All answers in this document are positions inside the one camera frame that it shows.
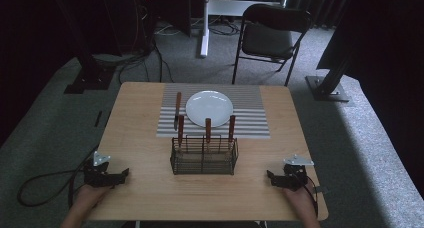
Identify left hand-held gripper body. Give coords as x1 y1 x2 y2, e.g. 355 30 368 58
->
82 150 117 189

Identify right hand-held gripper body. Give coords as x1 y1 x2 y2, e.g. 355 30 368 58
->
282 154 315 193

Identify person's left hand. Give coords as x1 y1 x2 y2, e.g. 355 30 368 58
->
75 183 114 210

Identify person's right hand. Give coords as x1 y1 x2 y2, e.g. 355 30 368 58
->
283 183 317 213

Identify grey striped placemat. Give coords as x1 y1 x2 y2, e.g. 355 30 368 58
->
156 83 271 140

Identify white round plate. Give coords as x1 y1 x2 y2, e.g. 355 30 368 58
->
185 89 235 129

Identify black stand with grey base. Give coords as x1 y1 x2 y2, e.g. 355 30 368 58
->
305 54 352 103

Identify black folding chair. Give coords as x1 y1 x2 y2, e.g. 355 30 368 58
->
231 3 314 88

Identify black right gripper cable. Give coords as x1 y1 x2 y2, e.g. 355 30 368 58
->
301 175 320 219

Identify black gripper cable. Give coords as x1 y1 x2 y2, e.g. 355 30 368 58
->
16 143 101 209
301 175 320 219

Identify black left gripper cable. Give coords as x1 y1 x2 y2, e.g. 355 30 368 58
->
16 143 101 209

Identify wooden-handled utensil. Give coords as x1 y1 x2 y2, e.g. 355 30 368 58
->
204 117 213 146
177 114 186 153
227 114 237 144

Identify black wire cutlery basket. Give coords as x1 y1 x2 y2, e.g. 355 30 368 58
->
169 135 240 176

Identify wooden-handled table knife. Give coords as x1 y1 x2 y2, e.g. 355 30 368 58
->
173 91 183 132

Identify black stand with base plate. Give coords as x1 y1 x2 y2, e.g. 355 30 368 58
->
49 0 117 95

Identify bundle of floor cables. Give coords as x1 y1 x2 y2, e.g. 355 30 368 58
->
93 17 243 86

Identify white desk frame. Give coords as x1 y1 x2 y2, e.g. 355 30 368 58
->
199 0 292 59

